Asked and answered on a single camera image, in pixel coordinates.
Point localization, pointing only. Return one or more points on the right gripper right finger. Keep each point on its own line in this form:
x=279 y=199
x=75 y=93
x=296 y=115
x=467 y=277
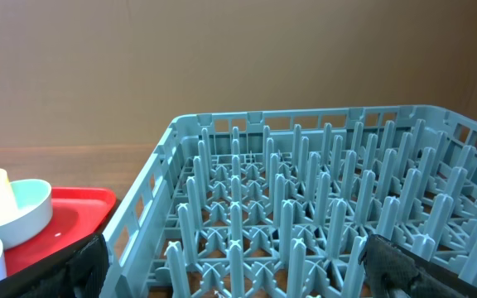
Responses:
x=393 y=271

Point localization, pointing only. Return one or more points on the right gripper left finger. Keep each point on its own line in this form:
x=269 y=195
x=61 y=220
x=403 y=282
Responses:
x=78 y=270

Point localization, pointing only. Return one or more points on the grey dishwasher rack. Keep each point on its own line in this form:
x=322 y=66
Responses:
x=281 y=202

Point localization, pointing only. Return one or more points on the red serving tray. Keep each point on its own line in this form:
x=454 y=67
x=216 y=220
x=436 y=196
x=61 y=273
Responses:
x=77 y=212

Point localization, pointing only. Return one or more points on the green plastic bowl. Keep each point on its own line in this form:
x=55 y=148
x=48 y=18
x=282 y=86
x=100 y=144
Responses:
x=35 y=210

